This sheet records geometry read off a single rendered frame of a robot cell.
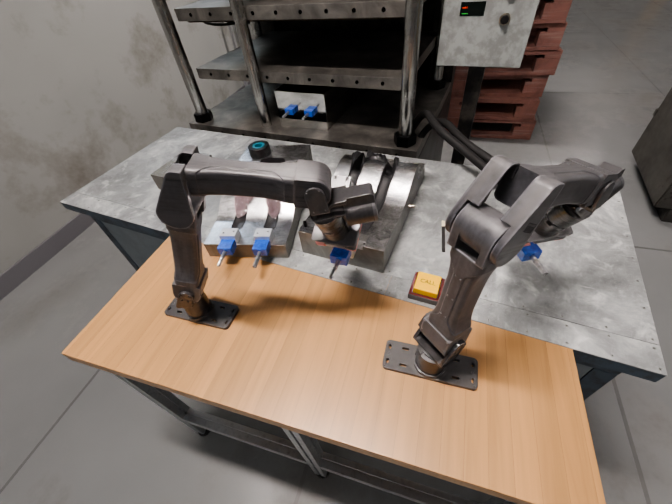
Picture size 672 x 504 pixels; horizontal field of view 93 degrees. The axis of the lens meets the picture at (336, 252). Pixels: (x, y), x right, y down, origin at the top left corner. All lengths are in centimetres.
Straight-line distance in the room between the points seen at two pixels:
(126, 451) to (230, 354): 108
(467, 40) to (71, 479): 234
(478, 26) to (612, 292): 97
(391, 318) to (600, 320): 48
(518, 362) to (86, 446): 177
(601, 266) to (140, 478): 181
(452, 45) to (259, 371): 130
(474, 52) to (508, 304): 96
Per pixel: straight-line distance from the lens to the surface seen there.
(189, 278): 79
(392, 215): 96
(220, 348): 87
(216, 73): 196
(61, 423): 211
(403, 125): 147
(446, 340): 63
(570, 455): 80
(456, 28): 147
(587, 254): 112
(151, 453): 179
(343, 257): 75
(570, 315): 95
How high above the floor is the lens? 150
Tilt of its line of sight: 46 degrees down
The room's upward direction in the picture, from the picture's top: 7 degrees counter-clockwise
